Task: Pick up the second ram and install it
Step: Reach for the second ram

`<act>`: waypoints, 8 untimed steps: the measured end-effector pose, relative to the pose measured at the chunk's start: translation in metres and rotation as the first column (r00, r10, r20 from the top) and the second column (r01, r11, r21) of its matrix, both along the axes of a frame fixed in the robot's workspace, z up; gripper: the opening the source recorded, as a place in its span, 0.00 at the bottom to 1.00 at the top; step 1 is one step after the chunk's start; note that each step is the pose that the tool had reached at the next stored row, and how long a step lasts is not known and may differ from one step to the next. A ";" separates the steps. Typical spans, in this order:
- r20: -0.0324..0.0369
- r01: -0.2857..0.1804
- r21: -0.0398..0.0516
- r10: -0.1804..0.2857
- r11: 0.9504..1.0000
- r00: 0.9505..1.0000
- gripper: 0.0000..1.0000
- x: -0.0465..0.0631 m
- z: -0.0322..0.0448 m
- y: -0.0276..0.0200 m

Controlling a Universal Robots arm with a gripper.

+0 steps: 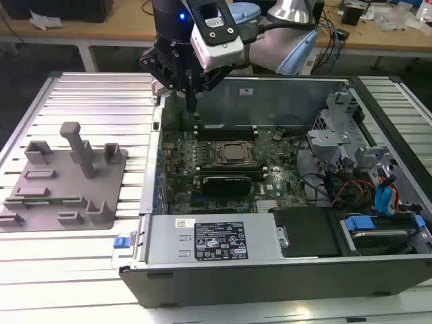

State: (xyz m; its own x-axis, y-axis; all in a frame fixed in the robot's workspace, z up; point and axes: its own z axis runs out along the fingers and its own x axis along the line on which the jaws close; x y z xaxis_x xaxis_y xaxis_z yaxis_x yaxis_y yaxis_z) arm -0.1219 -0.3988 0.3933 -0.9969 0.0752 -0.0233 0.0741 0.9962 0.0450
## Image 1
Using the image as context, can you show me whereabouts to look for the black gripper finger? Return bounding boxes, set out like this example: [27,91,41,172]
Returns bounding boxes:
[139,46,192,113]
[191,65,234,113]

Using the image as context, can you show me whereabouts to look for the black RAM slot bank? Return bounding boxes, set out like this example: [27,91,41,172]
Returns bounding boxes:
[194,164,270,180]
[194,123,259,142]

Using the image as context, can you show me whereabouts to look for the CPU socket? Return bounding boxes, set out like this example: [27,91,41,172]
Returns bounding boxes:
[214,138,259,168]

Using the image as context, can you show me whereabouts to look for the black graphics card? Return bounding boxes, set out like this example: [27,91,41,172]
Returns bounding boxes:
[201,174,253,197]

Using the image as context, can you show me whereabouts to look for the large black box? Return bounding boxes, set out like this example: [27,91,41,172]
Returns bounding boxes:
[6,0,114,24]

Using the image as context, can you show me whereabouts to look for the green motherboard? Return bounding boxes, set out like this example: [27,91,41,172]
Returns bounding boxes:
[158,124,310,215]

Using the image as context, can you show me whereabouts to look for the crumpled white paper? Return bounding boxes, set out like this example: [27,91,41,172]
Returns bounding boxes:
[29,9,64,31]

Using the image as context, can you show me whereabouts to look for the grey parts rack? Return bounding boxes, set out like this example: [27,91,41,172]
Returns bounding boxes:
[0,121,130,233]

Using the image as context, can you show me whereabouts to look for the grey metal drive cage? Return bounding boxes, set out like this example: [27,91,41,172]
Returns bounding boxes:
[306,90,399,176]

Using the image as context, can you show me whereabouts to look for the silver finned heatsink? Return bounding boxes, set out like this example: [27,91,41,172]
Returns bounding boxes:
[255,198,281,213]

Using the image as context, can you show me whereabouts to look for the small black box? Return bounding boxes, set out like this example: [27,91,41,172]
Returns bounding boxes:
[341,5,365,25]

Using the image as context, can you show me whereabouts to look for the grey power supply unit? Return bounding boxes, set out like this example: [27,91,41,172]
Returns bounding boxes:
[143,214,288,266]

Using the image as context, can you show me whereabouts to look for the black plastic shroud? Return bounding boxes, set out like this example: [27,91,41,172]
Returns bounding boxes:
[269,208,342,259]

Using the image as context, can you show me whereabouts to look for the clear plastic bags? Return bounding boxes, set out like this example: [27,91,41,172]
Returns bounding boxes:
[377,6,419,32]

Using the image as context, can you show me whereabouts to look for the black open PC case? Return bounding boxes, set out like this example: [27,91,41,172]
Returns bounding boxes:
[111,72,432,310]

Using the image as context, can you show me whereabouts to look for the hard disk in blue carrier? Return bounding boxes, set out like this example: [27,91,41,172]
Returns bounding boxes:
[339,212,426,257]

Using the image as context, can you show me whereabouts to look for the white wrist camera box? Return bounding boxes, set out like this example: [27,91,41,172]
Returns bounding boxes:
[190,0,244,72]

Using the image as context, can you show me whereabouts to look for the black camera cable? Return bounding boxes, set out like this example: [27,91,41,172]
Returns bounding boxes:
[239,8,323,45]

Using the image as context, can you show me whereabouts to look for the blue hanging cable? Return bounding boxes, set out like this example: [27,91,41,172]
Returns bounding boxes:
[329,26,342,74]

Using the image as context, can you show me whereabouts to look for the red yellow power wires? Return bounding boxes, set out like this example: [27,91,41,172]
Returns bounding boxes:
[330,180,375,207]

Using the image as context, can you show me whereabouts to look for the blue flat data wire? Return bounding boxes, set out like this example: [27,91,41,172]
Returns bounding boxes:
[374,184,399,217]

